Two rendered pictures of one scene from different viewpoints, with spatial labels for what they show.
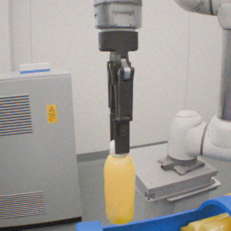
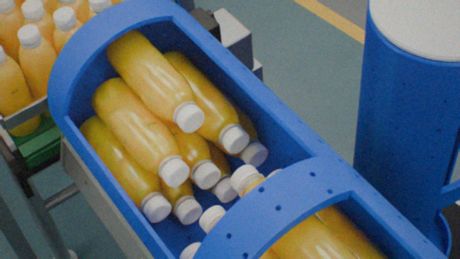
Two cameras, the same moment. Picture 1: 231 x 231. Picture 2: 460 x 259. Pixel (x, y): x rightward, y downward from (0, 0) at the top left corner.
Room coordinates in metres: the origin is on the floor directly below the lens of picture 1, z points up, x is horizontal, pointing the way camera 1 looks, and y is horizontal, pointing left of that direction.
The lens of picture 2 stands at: (0.65, 0.10, 1.93)
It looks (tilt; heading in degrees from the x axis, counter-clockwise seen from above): 50 degrees down; 254
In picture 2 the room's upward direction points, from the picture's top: 8 degrees counter-clockwise
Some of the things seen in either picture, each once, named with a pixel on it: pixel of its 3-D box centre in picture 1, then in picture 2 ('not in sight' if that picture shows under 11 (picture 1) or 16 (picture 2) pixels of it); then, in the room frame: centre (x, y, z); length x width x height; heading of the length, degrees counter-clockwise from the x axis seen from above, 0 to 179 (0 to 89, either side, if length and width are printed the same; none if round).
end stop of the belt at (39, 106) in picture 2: not in sight; (99, 73); (0.59, -0.90, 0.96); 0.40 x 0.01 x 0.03; 13
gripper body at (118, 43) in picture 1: (118, 55); not in sight; (0.44, 0.00, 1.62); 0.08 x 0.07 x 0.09; 13
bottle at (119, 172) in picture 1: (119, 186); not in sight; (0.44, 0.00, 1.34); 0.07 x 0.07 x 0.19
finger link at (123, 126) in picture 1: (124, 126); not in sight; (0.40, -0.01, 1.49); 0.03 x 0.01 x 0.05; 13
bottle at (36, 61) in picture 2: not in sight; (44, 73); (0.69, -0.92, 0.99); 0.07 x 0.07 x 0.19
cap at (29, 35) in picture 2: not in sight; (29, 35); (0.69, -0.92, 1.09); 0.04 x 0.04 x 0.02
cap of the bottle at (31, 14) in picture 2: not in sight; (32, 8); (0.67, -0.99, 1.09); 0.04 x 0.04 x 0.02
